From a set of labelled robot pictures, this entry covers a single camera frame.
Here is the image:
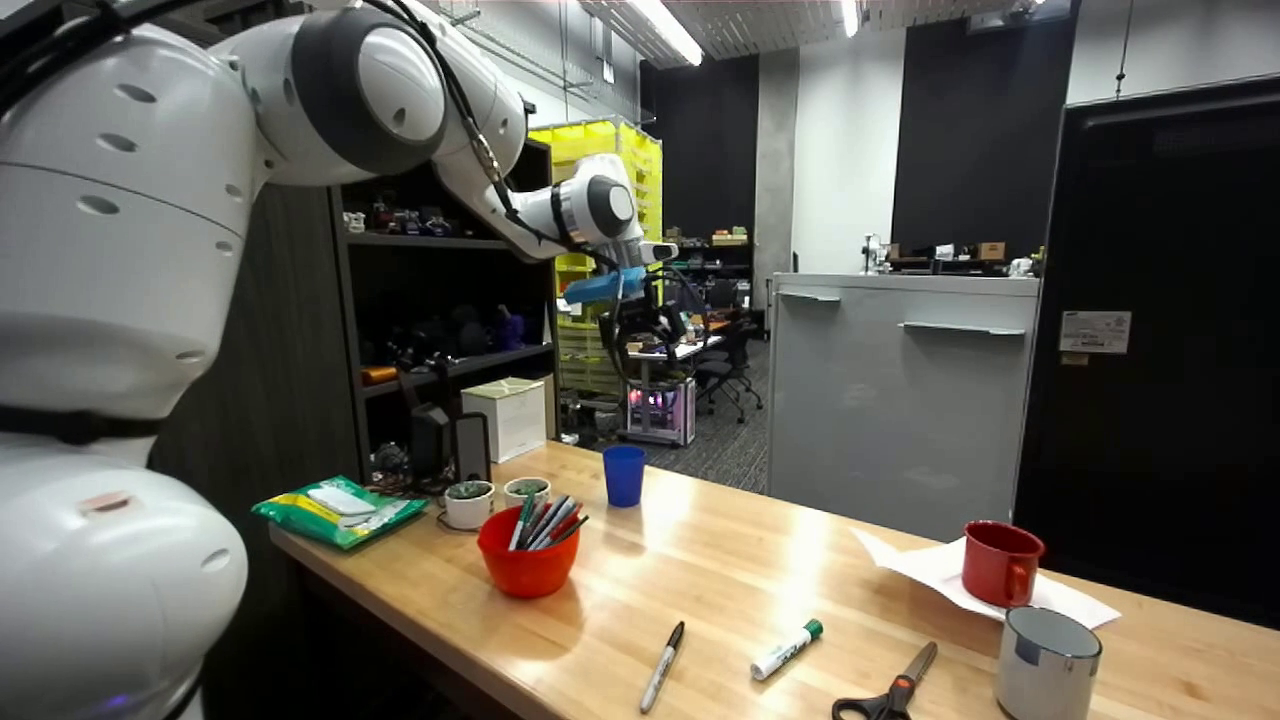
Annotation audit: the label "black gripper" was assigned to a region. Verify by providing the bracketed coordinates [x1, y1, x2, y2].
[605, 293, 684, 380]

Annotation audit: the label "blue plastic cup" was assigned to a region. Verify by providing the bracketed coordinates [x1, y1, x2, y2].
[600, 441, 653, 511]

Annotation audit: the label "3d printer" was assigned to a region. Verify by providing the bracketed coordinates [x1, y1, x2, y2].
[619, 377, 701, 450]

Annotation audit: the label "bundle of pens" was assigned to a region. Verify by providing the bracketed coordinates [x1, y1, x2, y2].
[506, 489, 594, 554]

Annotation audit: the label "black speaker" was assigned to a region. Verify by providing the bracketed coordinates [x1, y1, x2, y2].
[405, 404, 456, 492]
[452, 408, 496, 481]

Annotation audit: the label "red bowl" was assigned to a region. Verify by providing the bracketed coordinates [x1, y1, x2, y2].
[472, 503, 588, 604]

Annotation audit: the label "black marker pen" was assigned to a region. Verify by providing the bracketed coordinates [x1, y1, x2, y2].
[637, 614, 692, 717]

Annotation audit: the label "white marker green cap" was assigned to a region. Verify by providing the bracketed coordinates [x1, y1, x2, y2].
[747, 614, 830, 688]

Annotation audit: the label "long ceiling light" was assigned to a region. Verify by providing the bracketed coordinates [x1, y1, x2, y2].
[619, 0, 708, 71]

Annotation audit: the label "white paper sheet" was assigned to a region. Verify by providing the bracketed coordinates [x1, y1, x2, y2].
[857, 526, 1126, 632]

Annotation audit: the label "green wipes packet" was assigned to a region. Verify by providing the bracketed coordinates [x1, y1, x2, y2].
[248, 473, 432, 551]

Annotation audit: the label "red mug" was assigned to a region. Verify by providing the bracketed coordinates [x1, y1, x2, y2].
[961, 515, 1048, 611]

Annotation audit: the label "black scissors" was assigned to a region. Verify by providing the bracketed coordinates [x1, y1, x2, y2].
[830, 641, 946, 720]

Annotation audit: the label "white label sign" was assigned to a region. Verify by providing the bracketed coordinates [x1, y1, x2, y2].
[1055, 308, 1136, 358]

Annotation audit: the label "grey metal can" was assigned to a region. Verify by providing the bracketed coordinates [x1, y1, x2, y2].
[991, 604, 1108, 720]

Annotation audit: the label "large black cabinet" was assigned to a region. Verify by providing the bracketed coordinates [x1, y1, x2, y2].
[1014, 71, 1280, 632]

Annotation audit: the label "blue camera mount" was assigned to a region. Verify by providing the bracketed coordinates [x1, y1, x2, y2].
[560, 260, 653, 308]

